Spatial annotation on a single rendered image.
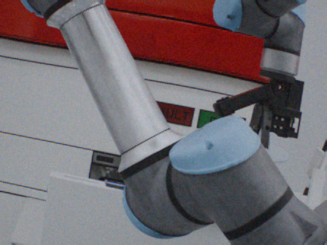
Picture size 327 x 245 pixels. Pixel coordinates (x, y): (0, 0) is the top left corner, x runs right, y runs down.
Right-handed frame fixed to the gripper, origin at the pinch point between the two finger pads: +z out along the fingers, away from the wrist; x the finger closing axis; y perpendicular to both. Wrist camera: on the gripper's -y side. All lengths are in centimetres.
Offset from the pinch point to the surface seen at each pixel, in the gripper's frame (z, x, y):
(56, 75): -12, 58, -41
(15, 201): 22, 58, -46
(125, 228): 13.1, -4.6, -20.9
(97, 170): 10, 57, -25
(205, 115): -9, 58, -1
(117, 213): 10.6, -4.6, -22.9
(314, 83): -32, 206, 69
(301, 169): 7, 206, 70
